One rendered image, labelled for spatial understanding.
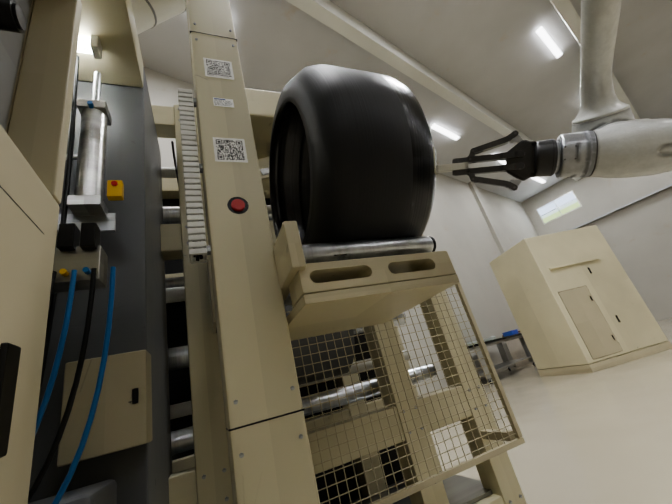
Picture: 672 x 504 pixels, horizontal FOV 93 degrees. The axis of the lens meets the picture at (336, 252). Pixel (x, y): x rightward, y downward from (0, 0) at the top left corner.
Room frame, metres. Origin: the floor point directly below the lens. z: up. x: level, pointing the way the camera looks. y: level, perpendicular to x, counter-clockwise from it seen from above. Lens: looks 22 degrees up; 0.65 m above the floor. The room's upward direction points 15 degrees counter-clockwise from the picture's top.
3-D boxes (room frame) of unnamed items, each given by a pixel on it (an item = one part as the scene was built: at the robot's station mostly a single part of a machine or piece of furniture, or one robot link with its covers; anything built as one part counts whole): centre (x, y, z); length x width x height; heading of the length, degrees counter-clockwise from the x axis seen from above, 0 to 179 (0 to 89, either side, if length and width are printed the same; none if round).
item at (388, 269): (0.66, -0.07, 0.84); 0.36 x 0.09 x 0.06; 115
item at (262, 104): (1.11, 0.01, 1.71); 0.61 x 0.25 x 0.15; 115
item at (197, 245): (0.60, 0.28, 1.19); 0.05 x 0.04 x 0.48; 25
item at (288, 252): (0.71, 0.15, 0.90); 0.40 x 0.03 x 0.10; 25
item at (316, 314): (0.79, -0.01, 0.80); 0.37 x 0.36 x 0.02; 25
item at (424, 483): (1.19, -0.07, 0.65); 0.90 x 0.02 x 0.70; 115
